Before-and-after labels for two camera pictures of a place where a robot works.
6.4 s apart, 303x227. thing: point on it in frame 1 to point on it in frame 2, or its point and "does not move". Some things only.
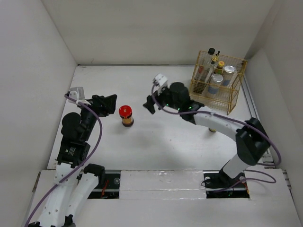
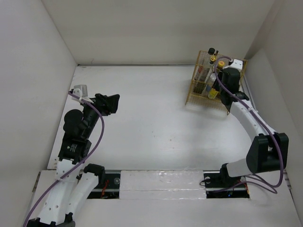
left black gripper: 104,105 does not move
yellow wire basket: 216,80 does not move
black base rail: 109,187 does not move
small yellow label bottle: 212,130 to 212,93
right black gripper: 158,95 to 220,74
